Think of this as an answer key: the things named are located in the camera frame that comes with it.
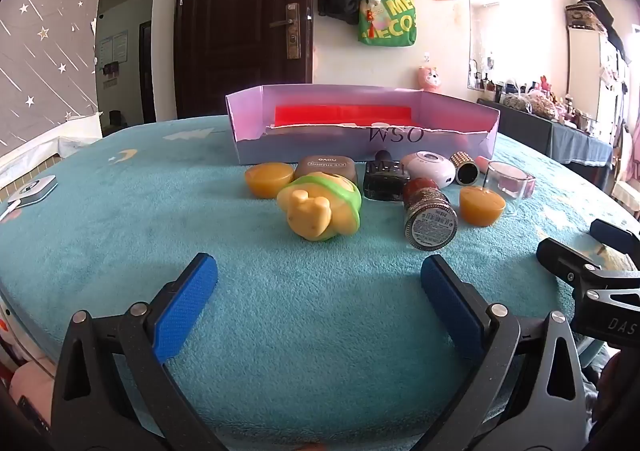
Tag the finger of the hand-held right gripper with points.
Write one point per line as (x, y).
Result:
(562, 258)
(612, 233)

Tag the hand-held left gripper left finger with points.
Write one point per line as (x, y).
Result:
(187, 306)

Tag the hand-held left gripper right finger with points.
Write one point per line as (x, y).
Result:
(450, 303)

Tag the glitter jar with red ball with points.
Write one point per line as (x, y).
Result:
(430, 221)

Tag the clear glass cup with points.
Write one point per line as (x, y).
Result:
(510, 180)

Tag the amber half-sphere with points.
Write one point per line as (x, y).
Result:
(267, 181)
(481, 206)

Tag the pink nail polish bottle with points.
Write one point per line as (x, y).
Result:
(482, 162)

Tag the gold studded cylinder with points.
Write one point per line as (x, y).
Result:
(465, 170)

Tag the pink round device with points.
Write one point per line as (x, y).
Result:
(430, 168)

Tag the black perfume bottle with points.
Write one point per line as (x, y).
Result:
(385, 181)

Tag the yellow and green toy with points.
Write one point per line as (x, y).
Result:
(320, 208)

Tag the purple cardboard box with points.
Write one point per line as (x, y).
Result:
(450, 131)

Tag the brown compact case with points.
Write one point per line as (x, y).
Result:
(327, 165)

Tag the teal star blanket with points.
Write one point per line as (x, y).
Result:
(300, 311)

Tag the dark covered table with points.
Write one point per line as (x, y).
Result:
(540, 136)

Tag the white square device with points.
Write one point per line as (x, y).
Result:
(32, 188)

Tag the pink plush toy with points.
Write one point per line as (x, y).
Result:
(431, 79)

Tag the dark wooden door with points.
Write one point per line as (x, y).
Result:
(235, 6)

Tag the wall mirror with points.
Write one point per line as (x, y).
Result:
(515, 31)

